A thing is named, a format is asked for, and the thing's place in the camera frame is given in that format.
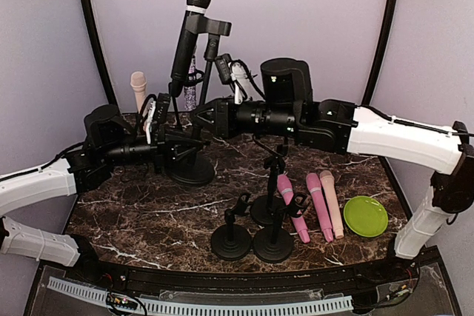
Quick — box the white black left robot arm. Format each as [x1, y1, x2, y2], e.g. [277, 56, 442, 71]
[1, 104, 205, 283]

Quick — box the pink microphone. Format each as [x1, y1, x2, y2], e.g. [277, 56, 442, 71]
[277, 174, 310, 243]
[306, 173, 334, 243]

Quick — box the black round-base stand front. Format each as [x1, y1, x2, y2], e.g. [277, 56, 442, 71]
[253, 194, 308, 263]

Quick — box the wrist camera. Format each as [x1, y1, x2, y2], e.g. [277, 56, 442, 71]
[144, 93, 171, 145]
[214, 53, 260, 105]

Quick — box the black stand with clip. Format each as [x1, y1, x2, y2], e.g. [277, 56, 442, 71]
[250, 137, 288, 226]

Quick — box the white cable duct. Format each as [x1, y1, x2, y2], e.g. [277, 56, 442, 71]
[47, 277, 353, 315]

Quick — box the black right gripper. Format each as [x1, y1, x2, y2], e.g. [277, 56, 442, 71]
[191, 93, 301, 137]

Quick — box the beige microphone tall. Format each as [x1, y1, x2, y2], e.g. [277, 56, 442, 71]
[319, 170, 344, 240]

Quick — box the black front rail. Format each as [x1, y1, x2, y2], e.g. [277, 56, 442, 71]
[82, 259, 419, 295]

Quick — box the black microphone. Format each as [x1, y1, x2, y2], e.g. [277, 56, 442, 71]
[169, 0, 211, 98]

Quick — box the green plate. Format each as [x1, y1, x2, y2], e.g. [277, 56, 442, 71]
[343, 196, 389, 238]

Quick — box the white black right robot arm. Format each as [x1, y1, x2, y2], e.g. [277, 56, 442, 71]
[191, 58, 473, 282]

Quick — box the black tripod shock-mount stand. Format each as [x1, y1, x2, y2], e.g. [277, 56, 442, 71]
[168, 68, 207, 132]

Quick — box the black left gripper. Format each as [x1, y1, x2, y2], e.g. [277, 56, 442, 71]
[101, 124, 202, 173]

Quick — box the glitter silver-head microphone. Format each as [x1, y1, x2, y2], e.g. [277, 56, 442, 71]
[184, 54, 197, 111]

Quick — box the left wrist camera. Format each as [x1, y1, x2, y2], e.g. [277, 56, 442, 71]
[144, 93, 171, 145]

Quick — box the black round-base stand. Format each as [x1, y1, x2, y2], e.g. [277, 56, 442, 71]
[253, 194, 308, 263]
[210, 192, 253, 261]

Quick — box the small beige microphone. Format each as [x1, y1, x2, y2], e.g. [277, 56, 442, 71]
[130, 71, 147, 112]

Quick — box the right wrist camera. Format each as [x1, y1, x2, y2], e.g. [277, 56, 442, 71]
[214, 53, 260, 105]

